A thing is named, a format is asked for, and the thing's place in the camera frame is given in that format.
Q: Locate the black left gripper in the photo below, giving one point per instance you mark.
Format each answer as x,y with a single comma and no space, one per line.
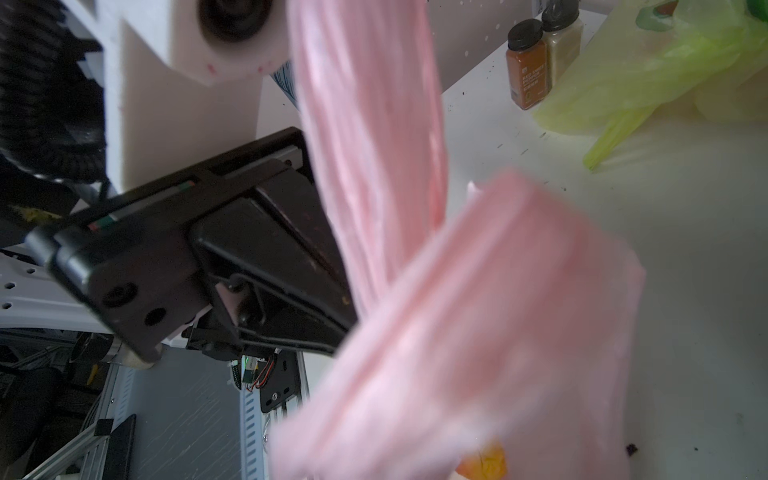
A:
259,231

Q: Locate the pink plastic bag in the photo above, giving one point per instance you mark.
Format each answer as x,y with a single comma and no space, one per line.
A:
509,324

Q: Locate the orange yellow peach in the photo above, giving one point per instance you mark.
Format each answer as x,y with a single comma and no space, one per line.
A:
486,464

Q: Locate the green avocado print plastic bag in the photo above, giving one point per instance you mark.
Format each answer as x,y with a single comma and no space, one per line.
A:
647,54

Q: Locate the brown spice jar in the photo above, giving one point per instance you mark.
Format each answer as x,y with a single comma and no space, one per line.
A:
527,63

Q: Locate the light spice jar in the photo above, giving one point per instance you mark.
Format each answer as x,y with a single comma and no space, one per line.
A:
563,30

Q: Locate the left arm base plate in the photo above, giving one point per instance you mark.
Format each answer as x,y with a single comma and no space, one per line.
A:
275,379

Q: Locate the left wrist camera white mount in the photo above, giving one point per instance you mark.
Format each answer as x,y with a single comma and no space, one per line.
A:
182,79

